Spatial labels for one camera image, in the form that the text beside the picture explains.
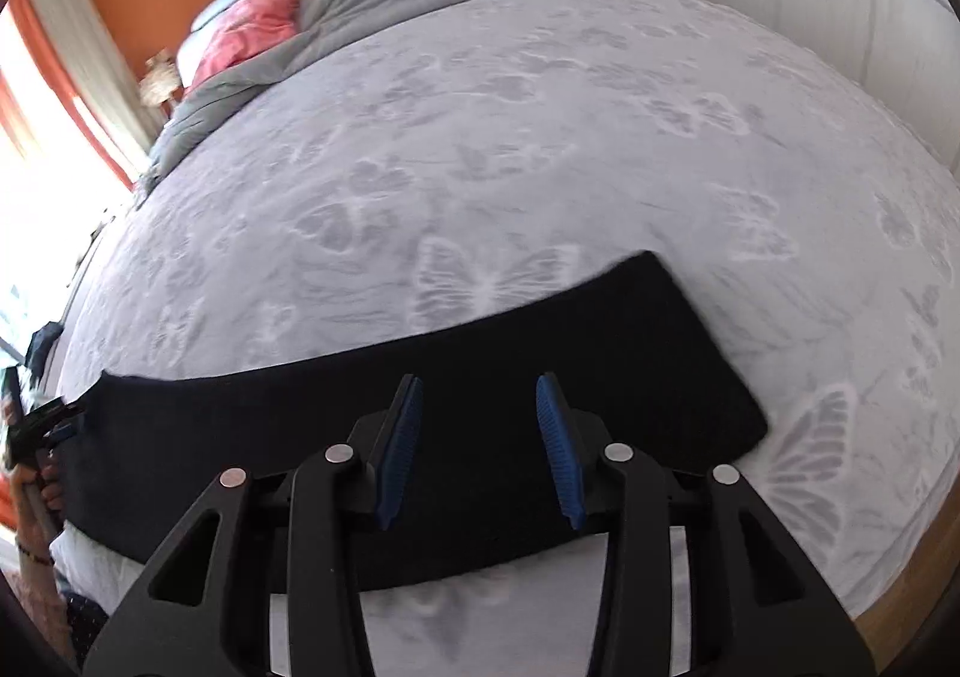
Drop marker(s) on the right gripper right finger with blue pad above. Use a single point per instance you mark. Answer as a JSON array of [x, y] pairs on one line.
[[574, 442]]

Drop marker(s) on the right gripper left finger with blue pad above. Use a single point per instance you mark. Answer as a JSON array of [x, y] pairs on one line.
[[385, 445]]

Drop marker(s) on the black pants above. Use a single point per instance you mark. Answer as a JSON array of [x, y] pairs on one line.
[[625, 345]]

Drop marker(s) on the dark clothing on windowsill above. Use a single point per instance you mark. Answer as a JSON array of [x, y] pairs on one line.
[[40, 345]]

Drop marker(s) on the left hand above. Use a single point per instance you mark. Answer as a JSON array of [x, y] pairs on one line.
[[38, 498]]

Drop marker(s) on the grey butterfly bedspread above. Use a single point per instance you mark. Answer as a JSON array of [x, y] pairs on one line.
[[482, 156]]

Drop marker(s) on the orange curtain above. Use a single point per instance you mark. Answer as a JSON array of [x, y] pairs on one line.
[[55, 75]]

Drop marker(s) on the white bedside lamp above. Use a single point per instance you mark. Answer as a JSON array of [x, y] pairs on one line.
[[161, 86]]

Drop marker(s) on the pink pillow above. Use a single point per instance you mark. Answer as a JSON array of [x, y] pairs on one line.
[[247, 29]]

